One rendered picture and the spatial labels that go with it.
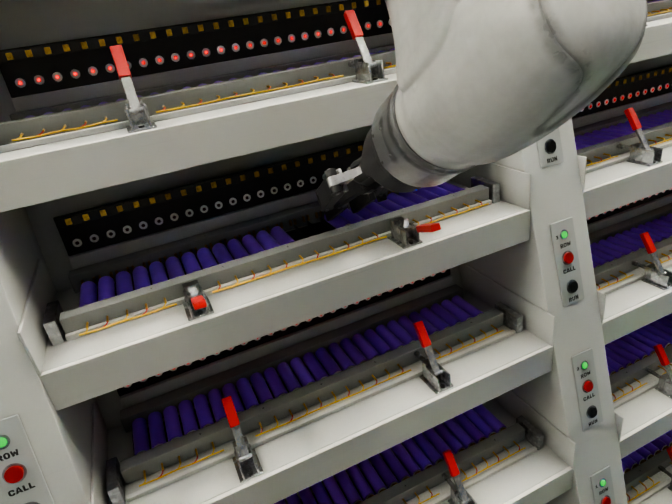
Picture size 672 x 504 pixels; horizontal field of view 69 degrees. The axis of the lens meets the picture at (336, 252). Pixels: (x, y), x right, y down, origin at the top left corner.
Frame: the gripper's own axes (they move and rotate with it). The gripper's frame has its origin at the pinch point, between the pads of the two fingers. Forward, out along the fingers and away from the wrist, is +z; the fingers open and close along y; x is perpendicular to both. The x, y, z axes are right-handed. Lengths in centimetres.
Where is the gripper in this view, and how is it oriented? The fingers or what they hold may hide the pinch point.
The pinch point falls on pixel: (346, 200)
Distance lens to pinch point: 63.7
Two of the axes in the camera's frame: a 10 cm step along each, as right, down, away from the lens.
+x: 3.2, 9.4, -0.6
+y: -9.0, 2.9, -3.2
